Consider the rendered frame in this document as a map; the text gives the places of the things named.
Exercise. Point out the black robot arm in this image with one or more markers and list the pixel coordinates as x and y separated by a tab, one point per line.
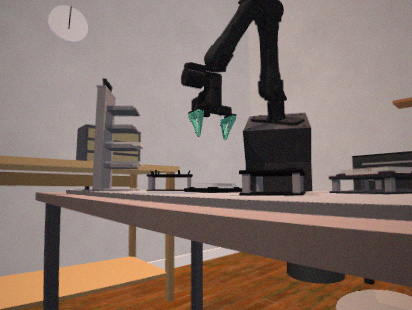
266	14

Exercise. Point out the white multi-well plate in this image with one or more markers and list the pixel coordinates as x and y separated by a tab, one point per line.
219	185

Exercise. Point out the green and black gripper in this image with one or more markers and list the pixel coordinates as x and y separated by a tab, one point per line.
205	109

